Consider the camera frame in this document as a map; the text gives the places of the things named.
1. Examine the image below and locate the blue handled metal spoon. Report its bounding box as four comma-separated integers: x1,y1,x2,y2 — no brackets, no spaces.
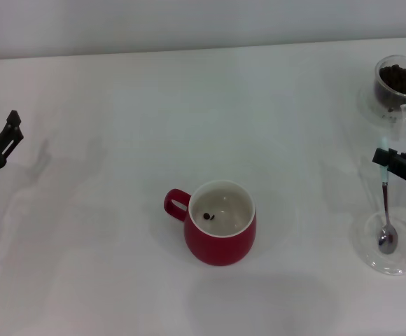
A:
377,137,399,256

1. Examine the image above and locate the clear glass handled cup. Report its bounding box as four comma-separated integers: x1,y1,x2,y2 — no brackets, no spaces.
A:
374,55,406,139

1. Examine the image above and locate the clear glass dish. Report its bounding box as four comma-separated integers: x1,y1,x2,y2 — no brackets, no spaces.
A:
350,206,406,277

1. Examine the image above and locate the red ceramic mug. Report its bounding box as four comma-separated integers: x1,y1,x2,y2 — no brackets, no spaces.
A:
163,179,257,267

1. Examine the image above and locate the coffee bean pile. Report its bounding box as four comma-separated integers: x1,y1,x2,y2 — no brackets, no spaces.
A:
379,64,406,96

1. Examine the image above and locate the clear glass saucer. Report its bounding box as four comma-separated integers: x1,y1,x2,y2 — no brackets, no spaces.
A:
356,85,406,131

